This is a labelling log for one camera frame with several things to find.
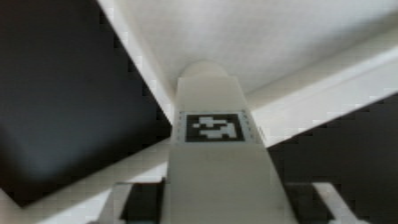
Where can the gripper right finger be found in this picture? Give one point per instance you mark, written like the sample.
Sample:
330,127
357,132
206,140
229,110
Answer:
318,205

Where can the white desk leg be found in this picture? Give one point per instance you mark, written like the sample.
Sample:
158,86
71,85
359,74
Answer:
222,188

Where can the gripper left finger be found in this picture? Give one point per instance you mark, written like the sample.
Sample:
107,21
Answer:
133,204

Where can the white U-shaped obstacle fence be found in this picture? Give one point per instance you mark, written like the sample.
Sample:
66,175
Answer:
71,206

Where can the white desk tabletop tray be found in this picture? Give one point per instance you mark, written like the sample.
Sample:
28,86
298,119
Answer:
307,49

